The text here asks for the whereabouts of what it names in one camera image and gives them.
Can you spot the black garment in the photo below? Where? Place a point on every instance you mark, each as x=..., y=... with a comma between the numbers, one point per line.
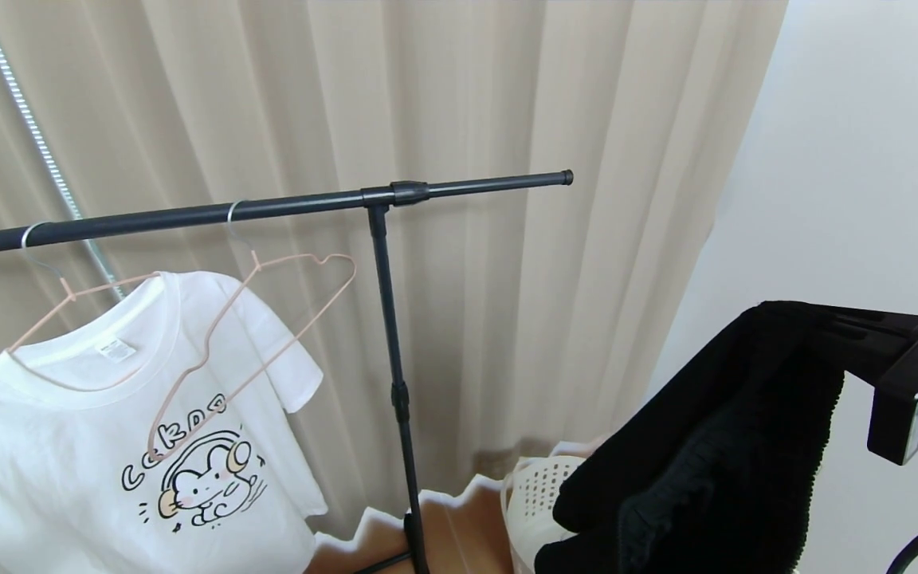
x=706, y=446

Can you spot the black clothes rack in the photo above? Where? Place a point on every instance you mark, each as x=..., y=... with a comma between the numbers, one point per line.
x=188, y=214

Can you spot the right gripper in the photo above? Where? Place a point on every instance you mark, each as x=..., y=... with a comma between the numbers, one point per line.
x=901, y=414

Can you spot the white laundry basket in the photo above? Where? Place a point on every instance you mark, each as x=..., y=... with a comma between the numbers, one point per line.
x=535, y=486

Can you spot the pink clothes hanger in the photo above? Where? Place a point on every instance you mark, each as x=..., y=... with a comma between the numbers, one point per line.
x=256, y=259
x=70, y=293

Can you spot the white printed T-shirt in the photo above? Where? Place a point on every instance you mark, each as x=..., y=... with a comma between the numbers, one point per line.
x=68, y=478

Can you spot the beige curtain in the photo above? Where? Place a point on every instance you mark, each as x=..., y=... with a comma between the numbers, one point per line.
x=507, y=96

